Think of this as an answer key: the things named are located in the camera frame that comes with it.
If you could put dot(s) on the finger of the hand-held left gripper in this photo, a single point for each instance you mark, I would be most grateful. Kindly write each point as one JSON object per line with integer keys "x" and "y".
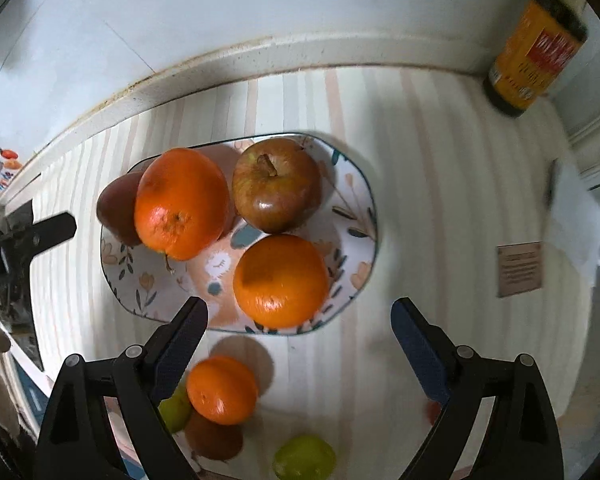
{"x": 30, "y": 237}

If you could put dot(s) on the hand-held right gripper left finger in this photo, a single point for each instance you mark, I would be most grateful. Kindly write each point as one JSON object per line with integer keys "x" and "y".
{"x": 180, "y": 355}

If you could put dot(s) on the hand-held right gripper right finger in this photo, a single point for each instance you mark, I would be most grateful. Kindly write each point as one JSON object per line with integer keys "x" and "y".
{"x": 420, "y": 350}

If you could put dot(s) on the green fruit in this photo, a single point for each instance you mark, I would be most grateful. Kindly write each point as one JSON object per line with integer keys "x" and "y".
{"x": 175, "y": 412}
{"x": 302, "y": 457}

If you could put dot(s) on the red cherry tomato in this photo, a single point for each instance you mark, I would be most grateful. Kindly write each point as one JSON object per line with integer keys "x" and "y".
{"x": 432, "y": 412}

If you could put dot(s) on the dark red brown fruit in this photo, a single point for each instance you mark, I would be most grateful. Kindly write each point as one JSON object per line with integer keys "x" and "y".
{"x": 212, "y": 440}

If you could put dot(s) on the floral print oval plate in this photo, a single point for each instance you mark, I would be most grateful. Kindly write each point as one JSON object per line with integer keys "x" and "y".
{"x": 350, "y": 195}

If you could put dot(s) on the dark red apple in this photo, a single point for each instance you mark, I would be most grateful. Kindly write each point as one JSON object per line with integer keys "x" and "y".
{"x": 115, "y": 210}

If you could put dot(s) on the brown rectangular label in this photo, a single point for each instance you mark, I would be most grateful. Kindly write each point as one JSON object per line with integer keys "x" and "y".
{"x": 520, "y": 270}

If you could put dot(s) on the large orange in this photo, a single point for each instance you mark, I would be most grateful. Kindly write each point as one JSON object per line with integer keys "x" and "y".
{"x": 180, "y": 205}

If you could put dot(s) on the striped table mat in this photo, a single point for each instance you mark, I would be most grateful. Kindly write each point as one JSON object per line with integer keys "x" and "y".
{"x": 430, "y": 160}

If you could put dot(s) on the reddish brown apple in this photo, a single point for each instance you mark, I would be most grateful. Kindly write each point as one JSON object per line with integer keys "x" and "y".
{"x": 275, "y": 190}

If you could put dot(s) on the white paper sheet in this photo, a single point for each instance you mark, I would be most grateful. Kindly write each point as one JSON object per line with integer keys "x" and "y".
{"x": 575, "y": 225}

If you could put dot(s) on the dark vinegar bottle orange label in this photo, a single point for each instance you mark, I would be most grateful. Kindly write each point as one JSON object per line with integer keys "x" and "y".
{"x": 535, "y": 55}

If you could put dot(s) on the colourful wall sticker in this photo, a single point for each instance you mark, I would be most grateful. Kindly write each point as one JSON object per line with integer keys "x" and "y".
{"x": 0, "y": 170}

